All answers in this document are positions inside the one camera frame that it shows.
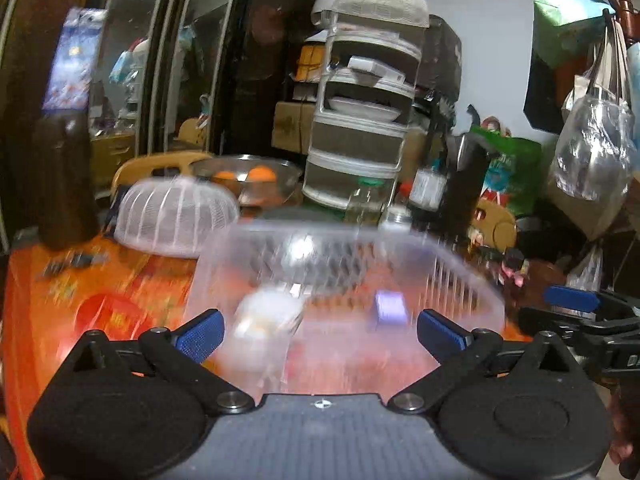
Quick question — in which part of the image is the blue wall poster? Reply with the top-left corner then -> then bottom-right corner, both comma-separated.
42,7 -> 108,113

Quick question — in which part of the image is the small white container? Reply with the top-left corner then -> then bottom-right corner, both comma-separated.
220,286 -> 306,376

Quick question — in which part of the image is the white plate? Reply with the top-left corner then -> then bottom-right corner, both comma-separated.
327,96 -> 403,123

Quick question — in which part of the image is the white mesh food cover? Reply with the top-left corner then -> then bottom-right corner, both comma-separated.
113,176 -> 240,259

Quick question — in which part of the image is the dark brown bottle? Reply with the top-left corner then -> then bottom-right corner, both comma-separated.
33,113 -> 99,251

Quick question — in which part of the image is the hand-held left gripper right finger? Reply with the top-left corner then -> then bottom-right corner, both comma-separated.
387,308 -> 577,414

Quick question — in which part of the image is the glass bowl with oranges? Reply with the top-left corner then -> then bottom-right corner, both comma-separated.
191,155 -> 304,209

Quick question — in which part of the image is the small lidded glass jar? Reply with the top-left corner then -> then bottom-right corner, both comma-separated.
379,205 -> 413,231

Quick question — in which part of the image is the green printed bag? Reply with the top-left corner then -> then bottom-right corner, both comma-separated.
470,125 -> 544,217

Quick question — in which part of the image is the white flat box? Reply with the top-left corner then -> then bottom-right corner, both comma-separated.
347,56 -> 406,84

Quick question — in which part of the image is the clear glass jar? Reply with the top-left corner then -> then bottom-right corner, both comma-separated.
345,178 -> 398,225

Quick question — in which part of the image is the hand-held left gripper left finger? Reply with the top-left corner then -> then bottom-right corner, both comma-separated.
74,309 -> 255,415

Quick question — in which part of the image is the tan wooden chair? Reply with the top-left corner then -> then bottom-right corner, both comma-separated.
472,199 -> 519,251
110,152 -> 216,199

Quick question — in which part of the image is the white label bottle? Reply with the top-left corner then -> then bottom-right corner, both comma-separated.
409,158 -> 447,213

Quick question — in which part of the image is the brown cardboard box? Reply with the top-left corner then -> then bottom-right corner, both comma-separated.
271,101 -> 318,154

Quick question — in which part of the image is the black kettle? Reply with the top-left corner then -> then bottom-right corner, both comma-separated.
440,105 -> 500,246

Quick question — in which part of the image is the tiered mesh food rack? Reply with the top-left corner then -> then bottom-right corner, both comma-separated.
302,0 -> 431,210

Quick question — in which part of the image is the green gift box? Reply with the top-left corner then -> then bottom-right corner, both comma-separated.
532,0 -> 617,72

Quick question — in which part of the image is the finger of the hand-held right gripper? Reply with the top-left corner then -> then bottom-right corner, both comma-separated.
517,306 -> 608,345
544,284 -> 640,322

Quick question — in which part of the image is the small purple block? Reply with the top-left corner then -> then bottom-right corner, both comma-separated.
374,292 -> 407,325

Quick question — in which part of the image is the hanging clear plastic bag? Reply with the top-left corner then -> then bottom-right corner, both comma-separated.
552,12 -> 639,202

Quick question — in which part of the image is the person's right hand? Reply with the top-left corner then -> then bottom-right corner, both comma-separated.
607,384 -> 640,467

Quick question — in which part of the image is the clear plastic basket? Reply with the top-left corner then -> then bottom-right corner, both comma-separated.
186,219 -> 507,397

